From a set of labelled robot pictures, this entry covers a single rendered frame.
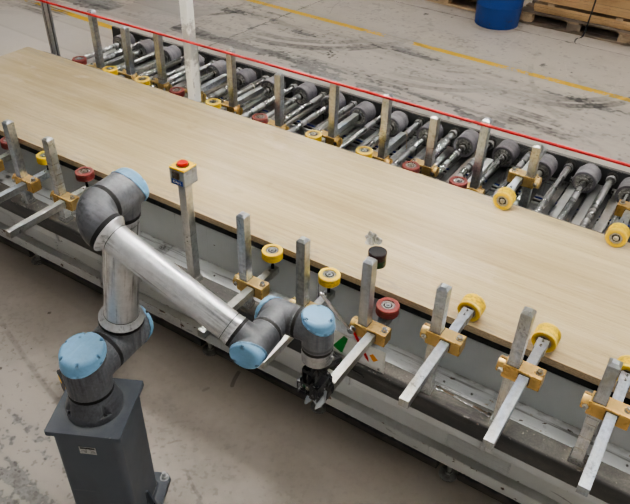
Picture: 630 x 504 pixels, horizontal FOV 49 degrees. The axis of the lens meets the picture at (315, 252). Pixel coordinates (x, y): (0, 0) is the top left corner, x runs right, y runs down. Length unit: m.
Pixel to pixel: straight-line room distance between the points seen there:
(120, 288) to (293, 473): 1.18
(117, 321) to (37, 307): 1.61
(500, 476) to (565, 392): 0.59
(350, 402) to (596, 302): 1.10
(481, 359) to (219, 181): 1.32
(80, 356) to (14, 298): 1.75
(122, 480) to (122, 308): 0.64
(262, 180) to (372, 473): 1.31
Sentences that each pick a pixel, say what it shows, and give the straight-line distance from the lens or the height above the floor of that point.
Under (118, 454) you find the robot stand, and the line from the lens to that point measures 2.48.
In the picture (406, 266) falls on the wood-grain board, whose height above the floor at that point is 0.90.
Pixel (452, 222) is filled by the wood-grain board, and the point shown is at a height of 0.90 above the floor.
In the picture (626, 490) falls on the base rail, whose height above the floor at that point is 0.70.
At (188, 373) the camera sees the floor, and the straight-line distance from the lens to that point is 3.36.
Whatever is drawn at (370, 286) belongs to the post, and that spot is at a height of 1.05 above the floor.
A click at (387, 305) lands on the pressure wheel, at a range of 2.32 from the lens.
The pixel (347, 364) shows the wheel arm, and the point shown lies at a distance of 2.18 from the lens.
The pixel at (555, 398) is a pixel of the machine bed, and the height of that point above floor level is 0.70.
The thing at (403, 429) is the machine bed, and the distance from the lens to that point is 2.93.
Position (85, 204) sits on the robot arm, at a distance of 1.92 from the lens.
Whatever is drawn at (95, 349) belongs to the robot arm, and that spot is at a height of 0.87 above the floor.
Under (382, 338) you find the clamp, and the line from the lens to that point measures 2.27.
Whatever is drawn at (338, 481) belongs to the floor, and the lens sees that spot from 2.96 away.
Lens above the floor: 2.43
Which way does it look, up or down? 37 degrees down
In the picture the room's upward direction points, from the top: 2 degrees clockwise
